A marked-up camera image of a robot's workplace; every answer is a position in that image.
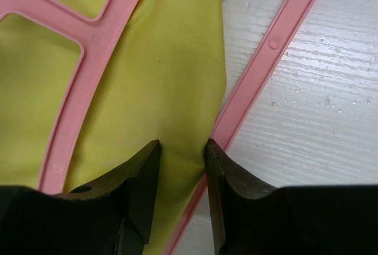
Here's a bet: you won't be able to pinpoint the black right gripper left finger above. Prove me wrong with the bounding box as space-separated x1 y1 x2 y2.
1 140 161 254

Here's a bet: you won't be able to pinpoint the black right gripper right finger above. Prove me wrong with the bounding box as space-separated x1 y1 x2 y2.
206 140 377 254

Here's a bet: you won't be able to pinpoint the yellow-green trousers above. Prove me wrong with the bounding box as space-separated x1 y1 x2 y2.
1 0 226 254

